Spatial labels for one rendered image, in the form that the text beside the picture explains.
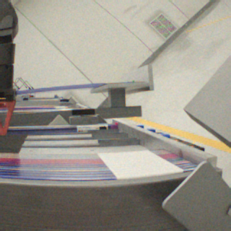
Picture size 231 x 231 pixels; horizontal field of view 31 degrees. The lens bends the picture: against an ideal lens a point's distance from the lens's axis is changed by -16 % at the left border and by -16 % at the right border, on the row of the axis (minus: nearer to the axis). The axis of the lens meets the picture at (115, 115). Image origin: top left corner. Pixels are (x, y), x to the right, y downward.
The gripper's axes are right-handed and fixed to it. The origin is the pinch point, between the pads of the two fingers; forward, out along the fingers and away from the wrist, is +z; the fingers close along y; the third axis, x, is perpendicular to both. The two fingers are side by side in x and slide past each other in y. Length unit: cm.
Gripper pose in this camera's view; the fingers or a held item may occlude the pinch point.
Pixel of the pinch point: (3, 131)
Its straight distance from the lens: 96.8
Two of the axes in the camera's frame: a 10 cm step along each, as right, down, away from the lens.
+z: 0.3, 10.0, 0.5
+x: 9.9, -0.4, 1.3
